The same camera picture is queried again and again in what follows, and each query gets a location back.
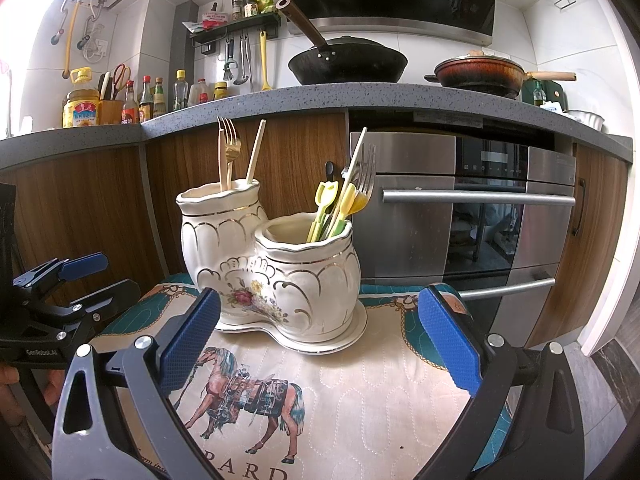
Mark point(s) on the yellow hanging spatula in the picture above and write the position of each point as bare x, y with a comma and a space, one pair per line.
263, 41

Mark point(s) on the stainless steel oven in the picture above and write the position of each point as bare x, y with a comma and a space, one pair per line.
488, 218

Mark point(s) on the silver metal fork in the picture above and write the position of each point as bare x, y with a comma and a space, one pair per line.
364, 173

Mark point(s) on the red brown frying pan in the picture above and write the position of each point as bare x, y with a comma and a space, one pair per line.
490, 74

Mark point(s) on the yellow oil bottle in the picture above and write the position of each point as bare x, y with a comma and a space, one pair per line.
81, 106

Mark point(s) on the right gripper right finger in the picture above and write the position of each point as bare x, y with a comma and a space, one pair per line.
545, 439

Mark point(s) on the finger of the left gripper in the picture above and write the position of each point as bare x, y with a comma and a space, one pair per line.
75, 269
109, 302

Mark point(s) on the yellow mustard bottle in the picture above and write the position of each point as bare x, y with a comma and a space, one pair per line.
220, 90

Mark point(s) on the black wok wooden handle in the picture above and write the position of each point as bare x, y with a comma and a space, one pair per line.
342, 59

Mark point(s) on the black wall spice shelf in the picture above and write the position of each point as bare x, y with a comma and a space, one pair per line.
270, 23

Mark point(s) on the clear yellow cap bottle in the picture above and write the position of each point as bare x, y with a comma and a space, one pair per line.
181, 91

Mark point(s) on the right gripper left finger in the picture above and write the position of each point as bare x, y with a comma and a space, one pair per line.
91, 439

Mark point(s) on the green glass bottle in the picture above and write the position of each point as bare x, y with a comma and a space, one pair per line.
152, 100

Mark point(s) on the gold metal fork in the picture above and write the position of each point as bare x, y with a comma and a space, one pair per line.
232, 145

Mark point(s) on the red cap sauce bottle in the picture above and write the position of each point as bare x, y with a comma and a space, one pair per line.
130, 108

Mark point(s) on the grey stone countertop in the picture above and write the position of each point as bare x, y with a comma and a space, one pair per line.
458, 107

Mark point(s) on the horse print quilted mat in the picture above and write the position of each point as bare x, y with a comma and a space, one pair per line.
376, 410

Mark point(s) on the white ceramic utensil holder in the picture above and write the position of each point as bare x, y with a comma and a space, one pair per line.
269, 278

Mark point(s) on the wooden knife block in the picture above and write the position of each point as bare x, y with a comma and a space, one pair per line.
110, 112

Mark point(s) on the wooden chopstick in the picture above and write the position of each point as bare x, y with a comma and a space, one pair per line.
222, 160
252, 165

